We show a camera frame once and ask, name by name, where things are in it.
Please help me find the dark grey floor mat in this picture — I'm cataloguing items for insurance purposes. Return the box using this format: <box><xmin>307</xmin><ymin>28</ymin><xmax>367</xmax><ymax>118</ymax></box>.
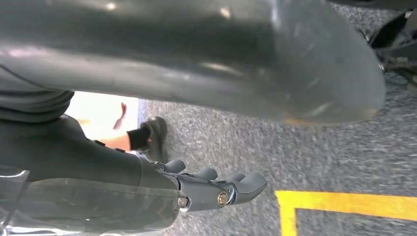
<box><xmin>137</xmin><ymin>3</ymin><xmax>417</xmax><ymax>236</ymax></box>

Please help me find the person's leg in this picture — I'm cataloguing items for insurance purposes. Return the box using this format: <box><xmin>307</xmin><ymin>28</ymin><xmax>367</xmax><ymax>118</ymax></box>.
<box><xmin>99</xmin><ymin>126</ymin><xmax>151</xmax><ymax>152</ymax></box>

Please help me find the yellow floor tape square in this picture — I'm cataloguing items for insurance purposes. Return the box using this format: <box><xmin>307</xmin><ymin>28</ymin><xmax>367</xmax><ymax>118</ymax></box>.
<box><xmin>275</xmin><ymin>190</ymin><xmax>417</xmax><ymax>236</ymax></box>

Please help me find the robot right leg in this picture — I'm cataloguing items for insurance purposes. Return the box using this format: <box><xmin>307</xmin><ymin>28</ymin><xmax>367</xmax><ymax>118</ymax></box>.
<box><xmin>0</xmin><ymin>0</ymin><xmax>387</xmax><ymax>126</ymax></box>

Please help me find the person's foot dark shoe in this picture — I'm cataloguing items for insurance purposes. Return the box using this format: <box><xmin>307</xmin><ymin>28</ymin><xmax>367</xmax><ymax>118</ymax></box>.
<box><xmin>140</xmin><ymin>117</ymin><xmax>169</xmax><ymax>164</ymax></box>

